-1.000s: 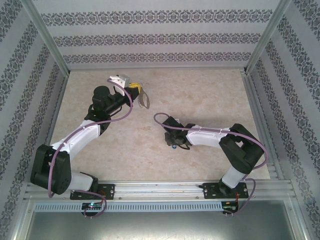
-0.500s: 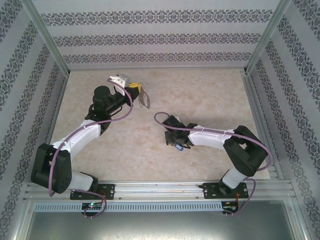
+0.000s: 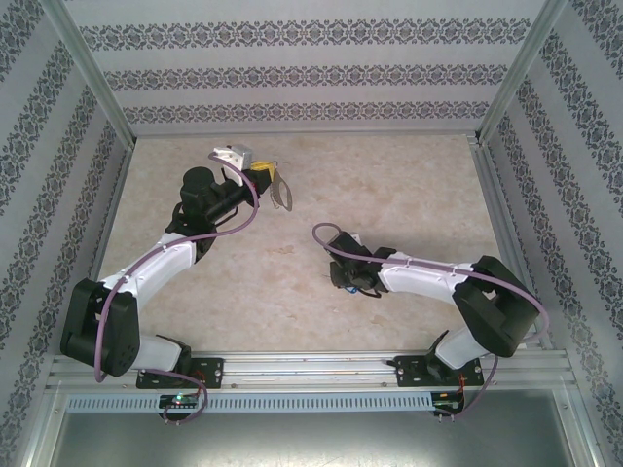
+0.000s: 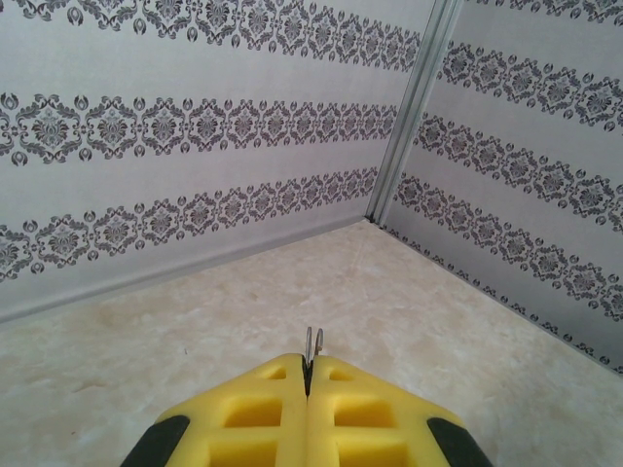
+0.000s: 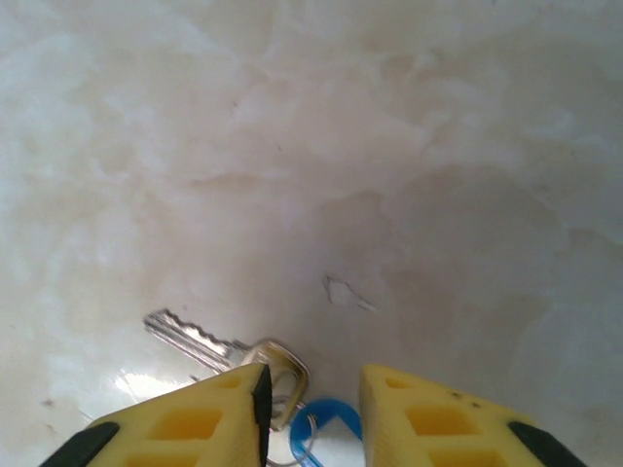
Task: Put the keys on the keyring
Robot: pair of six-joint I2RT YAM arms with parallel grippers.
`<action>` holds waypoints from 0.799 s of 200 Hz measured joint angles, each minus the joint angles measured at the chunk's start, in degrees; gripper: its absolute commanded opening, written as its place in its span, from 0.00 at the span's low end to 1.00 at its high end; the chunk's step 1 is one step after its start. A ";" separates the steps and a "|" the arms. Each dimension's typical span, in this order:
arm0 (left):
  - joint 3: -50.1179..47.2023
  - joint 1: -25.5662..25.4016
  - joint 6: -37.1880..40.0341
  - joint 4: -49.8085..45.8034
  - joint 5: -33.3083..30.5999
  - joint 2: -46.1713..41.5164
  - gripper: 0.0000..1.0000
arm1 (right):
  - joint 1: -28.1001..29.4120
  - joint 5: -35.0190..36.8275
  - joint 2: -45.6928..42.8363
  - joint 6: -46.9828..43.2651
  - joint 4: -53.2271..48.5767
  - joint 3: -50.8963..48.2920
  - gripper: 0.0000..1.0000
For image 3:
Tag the silver keyring with fob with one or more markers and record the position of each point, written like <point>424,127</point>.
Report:
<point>284,197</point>

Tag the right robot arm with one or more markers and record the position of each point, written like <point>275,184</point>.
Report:
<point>491,306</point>

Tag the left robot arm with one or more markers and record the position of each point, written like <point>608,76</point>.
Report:
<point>102,326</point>

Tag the right circuit board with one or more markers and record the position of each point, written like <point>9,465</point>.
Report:
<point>448,403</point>

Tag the circuit board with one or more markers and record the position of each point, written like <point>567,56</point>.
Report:
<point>180,400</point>
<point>448,403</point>

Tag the grey metal sheet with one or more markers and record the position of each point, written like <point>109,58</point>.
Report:
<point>311,442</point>

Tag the left circuit board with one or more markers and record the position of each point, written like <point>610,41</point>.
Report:
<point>180,400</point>

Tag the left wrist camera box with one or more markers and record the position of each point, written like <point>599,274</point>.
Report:
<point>241,154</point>

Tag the aluminium side rail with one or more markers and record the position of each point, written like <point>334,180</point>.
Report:
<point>487,165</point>
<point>114,194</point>

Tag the aluminium mounting rail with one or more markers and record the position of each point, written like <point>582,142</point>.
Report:
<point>311,370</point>

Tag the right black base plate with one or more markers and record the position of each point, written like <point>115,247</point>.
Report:
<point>411,372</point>

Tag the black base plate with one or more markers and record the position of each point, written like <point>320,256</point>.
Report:
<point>209,372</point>
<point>411,372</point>

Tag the aluminium corner post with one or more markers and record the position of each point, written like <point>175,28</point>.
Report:
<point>516,73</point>
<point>93,73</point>

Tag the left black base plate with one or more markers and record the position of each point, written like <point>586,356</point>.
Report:
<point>209,372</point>

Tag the aluminium frame beam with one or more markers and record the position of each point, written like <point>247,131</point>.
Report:
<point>44,428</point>
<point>581,428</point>

